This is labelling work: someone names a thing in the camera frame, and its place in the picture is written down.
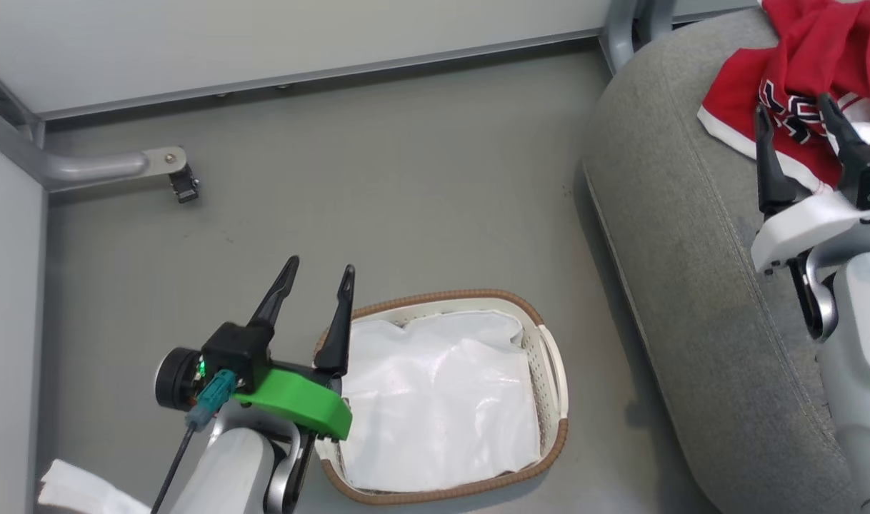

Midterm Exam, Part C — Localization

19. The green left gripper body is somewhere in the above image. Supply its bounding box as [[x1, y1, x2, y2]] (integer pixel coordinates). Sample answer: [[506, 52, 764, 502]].
[[231, 368, 354, 441]]

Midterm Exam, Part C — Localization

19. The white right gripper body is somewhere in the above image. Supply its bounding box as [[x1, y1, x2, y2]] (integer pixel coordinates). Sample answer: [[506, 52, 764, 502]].
[[751, 188, 870, 274]]

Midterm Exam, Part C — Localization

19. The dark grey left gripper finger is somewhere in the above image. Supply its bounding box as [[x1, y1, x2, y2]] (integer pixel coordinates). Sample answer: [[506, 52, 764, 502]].
[[247, 255, 301, 331], [314, 264, 356, 378]]

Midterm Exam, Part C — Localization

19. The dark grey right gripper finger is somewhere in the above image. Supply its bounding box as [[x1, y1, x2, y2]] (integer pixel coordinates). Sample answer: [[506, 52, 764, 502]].
[[817, 91, 870, 168], [753, 104, 800, 218]]

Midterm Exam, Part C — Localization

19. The red jersey garment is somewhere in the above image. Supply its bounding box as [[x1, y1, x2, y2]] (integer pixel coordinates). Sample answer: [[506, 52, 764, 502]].
[[697, 0, 870, 197]]

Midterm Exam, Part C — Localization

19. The light grey fabric sofa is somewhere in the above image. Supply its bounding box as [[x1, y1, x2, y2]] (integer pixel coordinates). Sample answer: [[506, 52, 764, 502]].
[[581, 6, 870, 514]]

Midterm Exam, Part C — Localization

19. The white basket liner cloth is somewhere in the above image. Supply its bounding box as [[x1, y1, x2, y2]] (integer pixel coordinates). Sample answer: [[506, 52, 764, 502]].
[[335, 311, 543, 493]]

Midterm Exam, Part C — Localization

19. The small black clip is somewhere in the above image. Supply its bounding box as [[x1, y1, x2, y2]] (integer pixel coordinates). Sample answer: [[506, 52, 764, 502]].
[[169, 166, 200, 204]]

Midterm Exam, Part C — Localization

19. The white laundry basket brown rim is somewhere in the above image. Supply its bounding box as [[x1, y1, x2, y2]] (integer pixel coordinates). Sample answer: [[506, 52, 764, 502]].
[[314, 289, 570, 506]]

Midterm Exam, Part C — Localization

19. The grey baseboard strip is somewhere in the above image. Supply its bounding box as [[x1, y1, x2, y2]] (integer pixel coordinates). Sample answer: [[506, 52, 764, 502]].
[[42, 27, 607, 119]]

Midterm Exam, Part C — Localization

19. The white crumpled cloth piece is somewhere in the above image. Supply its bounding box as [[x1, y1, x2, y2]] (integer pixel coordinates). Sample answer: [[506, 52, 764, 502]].
[[37, 459, 150, 514]]

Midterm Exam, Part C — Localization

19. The teal cable connector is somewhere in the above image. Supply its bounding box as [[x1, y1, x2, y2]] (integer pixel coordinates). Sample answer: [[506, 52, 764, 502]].
[[186, 369, 237, 431]]

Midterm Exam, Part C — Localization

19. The thin black cable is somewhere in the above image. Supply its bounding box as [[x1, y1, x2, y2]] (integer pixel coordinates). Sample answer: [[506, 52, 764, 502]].
[[149, 421, 196, 514]]

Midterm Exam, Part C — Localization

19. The grey metal frame post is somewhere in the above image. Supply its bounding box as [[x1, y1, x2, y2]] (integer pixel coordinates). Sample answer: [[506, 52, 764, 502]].
[[599, 0, 675, 72]]

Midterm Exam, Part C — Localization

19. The grey metal frame tube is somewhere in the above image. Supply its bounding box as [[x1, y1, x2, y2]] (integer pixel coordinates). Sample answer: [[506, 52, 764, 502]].
[[0, 61, 189, 193]]

